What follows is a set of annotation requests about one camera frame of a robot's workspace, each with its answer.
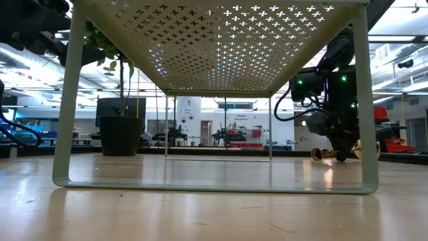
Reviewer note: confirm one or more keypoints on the red bins on white rack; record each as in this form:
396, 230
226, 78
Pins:
255, 133

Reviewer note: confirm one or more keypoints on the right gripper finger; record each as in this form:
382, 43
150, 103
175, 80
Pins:
337, 150
349, 145

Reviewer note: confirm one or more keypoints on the storage rack with red bins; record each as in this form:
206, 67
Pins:
381, 114

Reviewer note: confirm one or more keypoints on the white pillar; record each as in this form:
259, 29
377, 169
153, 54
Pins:
189, 107

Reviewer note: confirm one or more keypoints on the background black robot arm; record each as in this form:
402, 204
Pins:
230, 136
172, 136

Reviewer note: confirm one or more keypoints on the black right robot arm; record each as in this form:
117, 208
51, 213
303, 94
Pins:
341, 47

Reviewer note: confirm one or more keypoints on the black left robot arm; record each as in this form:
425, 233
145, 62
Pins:
30, 23

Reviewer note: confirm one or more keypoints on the gold candlestick holder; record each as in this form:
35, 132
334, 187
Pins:
316, 154

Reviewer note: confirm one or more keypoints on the blue bin rack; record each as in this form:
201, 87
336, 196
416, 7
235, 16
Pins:
36, 129

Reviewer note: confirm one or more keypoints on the green perforated metal shelf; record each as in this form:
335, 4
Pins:
364, 100

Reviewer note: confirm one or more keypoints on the green leafy plant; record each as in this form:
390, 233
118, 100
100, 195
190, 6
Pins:
97, 38

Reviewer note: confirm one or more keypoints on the orange red storage bins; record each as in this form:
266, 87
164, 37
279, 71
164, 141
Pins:
398, 148

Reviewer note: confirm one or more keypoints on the black plant pot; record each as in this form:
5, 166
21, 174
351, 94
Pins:
120, 137

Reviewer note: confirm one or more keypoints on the black ceiling camera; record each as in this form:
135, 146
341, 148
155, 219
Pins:
406, 63

